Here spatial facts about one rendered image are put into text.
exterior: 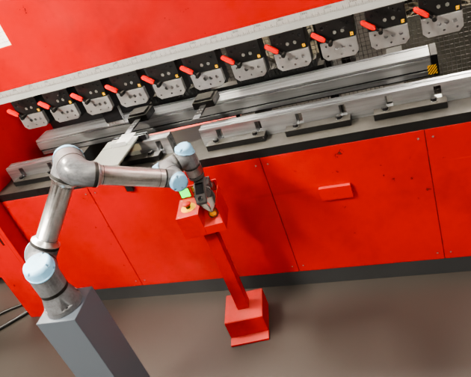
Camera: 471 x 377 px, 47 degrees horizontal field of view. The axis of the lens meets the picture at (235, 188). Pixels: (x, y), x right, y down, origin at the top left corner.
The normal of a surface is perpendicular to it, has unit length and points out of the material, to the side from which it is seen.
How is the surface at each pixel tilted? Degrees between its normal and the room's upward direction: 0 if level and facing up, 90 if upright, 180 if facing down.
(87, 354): 90
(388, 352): 0
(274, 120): 90
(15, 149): 90
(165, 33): 90
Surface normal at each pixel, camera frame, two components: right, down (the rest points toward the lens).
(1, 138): 0.92, -0.14
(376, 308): -0.32, -0.80
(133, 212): -0.22, 0.59
